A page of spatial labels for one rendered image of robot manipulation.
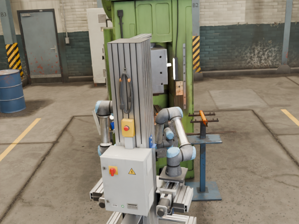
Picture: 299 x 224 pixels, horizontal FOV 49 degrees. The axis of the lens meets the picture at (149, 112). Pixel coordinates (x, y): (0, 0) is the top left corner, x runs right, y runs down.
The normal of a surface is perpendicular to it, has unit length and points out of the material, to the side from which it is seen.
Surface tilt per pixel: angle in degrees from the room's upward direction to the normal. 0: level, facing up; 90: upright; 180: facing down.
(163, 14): 90
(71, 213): 0
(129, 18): 90
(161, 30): 90
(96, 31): 90
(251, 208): 0
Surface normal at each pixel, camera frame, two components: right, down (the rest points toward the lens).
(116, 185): -0.28, 0.33
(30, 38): -0.02, 0.33
